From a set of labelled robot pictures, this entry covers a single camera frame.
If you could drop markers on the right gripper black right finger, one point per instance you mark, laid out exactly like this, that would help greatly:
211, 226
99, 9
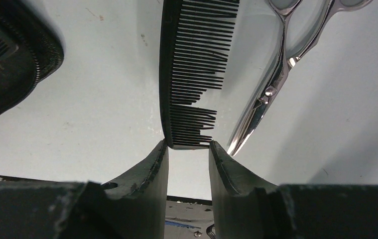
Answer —
240, 199

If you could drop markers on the black zippered tool case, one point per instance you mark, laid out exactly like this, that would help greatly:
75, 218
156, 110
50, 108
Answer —
30, 51

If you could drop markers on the silver scissors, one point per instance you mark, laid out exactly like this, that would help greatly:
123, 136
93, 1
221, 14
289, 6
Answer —
271, 83

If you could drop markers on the black handled styling comb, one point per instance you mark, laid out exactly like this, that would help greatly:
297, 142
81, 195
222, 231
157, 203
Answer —
195, 41

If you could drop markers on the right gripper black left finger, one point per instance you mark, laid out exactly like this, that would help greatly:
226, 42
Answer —
137, 198

